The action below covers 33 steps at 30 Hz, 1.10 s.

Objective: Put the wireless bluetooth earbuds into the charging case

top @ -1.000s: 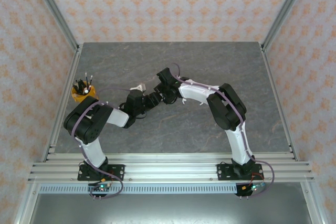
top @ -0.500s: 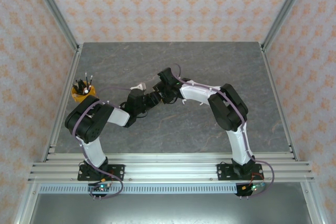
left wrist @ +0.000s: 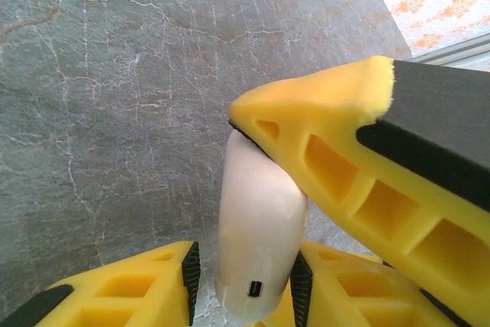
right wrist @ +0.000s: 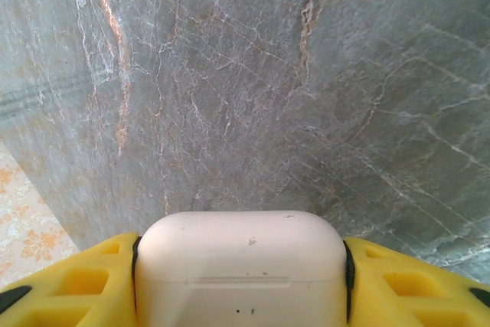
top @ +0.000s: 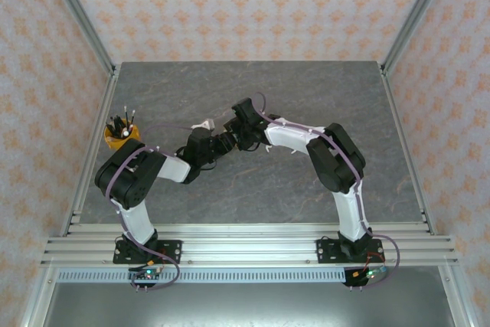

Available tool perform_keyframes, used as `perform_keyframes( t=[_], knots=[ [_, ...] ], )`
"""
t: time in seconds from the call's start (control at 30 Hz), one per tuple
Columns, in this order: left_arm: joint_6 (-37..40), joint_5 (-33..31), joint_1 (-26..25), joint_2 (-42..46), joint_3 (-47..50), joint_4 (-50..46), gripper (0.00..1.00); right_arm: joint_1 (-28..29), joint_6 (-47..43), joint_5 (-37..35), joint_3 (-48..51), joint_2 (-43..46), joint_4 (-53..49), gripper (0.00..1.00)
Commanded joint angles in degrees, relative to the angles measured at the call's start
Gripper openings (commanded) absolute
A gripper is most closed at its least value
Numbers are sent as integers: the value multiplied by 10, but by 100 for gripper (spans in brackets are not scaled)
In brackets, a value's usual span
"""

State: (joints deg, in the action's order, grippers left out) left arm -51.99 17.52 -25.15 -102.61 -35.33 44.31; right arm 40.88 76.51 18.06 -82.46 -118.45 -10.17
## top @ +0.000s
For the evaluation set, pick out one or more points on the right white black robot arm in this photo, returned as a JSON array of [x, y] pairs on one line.
[[287, 135]]

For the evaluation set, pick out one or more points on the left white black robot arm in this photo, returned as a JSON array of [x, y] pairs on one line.
[[174, 168]]

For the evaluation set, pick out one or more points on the yellow pen cup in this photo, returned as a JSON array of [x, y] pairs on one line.
[[115, 142]]

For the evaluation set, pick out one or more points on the grey metal panel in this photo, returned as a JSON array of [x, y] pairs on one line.
[[245, 304]]

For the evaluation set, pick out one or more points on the aluminium table side rail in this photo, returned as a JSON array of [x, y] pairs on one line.
[[102, 112], [407, 151]]

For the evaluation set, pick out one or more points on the aluminium base rail beam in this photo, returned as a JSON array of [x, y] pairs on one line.
[[249, 246]]

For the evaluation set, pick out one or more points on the aluminium frame post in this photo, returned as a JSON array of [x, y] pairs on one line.
[[76, 9], [417, 17]]

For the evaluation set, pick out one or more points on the aluminium frame leg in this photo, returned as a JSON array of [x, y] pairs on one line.
[[457, 300], [40, 300]]

